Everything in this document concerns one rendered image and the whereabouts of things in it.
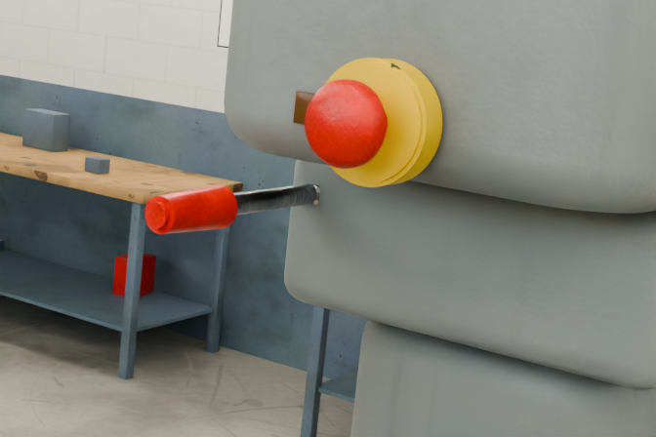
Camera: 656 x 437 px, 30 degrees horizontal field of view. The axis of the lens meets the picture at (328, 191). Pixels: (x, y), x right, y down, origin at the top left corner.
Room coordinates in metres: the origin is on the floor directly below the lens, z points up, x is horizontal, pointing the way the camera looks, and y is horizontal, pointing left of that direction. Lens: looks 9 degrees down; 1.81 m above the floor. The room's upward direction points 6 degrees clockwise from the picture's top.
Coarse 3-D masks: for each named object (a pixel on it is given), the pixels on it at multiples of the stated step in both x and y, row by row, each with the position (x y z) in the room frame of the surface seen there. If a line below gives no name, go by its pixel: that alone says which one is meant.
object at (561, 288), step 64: (320, 192) 0.70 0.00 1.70; (384, 192) 0.68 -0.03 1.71; (448, 192) 0.66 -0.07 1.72; (320, 256) 0.70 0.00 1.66; (384, 256) 0.68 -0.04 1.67; (448, 256) 0.66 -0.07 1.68; (512, 256) 0.64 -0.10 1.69; (576, 256) 0.62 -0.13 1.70; (640, 256) 0.60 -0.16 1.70; (384, 320) 0.68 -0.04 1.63; (448, 320) 0.66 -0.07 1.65; (512, 320) 0.64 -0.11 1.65; (576, 320) 0.62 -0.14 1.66; (640, 320) 0.60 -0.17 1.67; (640, 384) 0.60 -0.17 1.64
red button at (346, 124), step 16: (336, 80) 0.54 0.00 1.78; (352, 80) 0.54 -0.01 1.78; (320, 96) 0.54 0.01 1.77; (336, 96) 0.53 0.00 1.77; (352, 96) 0.53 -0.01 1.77; (368, 96) 0.53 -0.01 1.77; (320, 112) 0.54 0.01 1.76; (336, 112) 0.53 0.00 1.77; (352, 112) 0.53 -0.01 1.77; (368, 112) 0.53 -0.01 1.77; (384, 112) 0.53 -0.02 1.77; (320, 128) 0.54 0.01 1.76; (336, 128) 0.53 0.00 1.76; (352, 128) 0.53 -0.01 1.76; (368, 128) 0.53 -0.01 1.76; (384, 128) 0.53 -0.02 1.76; (320, 144) 0.54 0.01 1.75; (336, 144) 0.53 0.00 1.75; (352, 144) 0.53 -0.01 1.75; (368, 144) 0.53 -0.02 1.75; (336, 160) 0.53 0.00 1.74; (352, 160) 0.53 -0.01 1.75; (368, 160) 0.53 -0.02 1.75
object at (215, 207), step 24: (192, 192) 0.61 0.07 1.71; (216, 192) 0.62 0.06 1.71; (240, 192) 0.65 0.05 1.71; (264, 192) 0.66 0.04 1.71; (288, 192) 0.68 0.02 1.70; (312, 192) 0.70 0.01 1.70; (144, 216) 0.60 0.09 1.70; (168, 216) 0.59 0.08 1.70; (192, 216) 0.60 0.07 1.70; (216, 216) 0.61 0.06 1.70
